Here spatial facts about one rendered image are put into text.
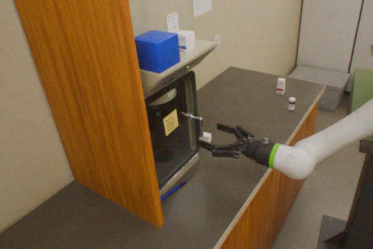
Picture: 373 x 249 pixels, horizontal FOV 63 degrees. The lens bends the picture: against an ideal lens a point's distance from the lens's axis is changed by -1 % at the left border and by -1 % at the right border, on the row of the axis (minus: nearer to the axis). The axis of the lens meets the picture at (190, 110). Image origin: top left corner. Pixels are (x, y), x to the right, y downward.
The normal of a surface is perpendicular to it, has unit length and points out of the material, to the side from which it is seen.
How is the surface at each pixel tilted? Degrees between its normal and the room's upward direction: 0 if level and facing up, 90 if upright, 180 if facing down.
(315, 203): 0
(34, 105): 90
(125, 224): 0
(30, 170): 90
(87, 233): 0
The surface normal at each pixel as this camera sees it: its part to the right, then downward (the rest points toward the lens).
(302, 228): -0.07, -0.86
